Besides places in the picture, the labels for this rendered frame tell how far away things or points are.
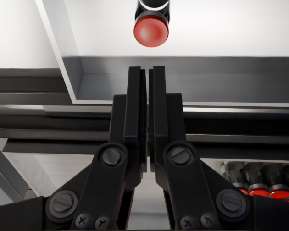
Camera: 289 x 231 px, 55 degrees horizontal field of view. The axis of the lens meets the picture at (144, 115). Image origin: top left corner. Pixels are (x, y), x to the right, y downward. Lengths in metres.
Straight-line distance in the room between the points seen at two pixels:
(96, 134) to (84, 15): 0.13
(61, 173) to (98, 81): 0.21
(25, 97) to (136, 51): 0.11
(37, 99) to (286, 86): 0.21
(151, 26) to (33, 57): 0.13
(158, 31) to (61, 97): 0.13
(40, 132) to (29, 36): 0.11
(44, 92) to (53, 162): 0.16
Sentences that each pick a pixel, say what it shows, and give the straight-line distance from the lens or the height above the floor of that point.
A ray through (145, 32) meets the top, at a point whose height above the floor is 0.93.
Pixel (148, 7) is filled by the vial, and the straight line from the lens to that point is 0.17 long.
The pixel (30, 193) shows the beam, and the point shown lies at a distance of 1.56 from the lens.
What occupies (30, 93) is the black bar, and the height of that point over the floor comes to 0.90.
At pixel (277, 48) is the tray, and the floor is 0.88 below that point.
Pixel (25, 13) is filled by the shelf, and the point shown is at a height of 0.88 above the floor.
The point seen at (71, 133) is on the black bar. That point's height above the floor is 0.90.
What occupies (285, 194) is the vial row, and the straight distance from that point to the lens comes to 0.35.
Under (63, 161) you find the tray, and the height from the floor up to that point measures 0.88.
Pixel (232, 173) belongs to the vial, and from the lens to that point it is 0.34.
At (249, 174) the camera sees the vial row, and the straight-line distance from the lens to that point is 0.35.
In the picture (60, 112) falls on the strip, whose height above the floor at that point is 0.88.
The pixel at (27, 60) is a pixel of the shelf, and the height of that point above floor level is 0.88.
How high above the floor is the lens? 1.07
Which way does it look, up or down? 40 degrees down
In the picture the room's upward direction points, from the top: 175 degrees counter-clockwise
